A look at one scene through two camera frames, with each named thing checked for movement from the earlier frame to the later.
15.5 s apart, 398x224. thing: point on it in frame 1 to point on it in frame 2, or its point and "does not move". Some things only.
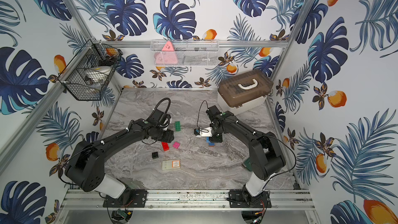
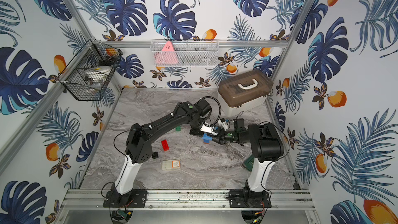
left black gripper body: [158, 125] to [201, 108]
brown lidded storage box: [244, 93] does not move
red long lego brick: [165, 146] does not move
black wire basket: [90, 71] does not move
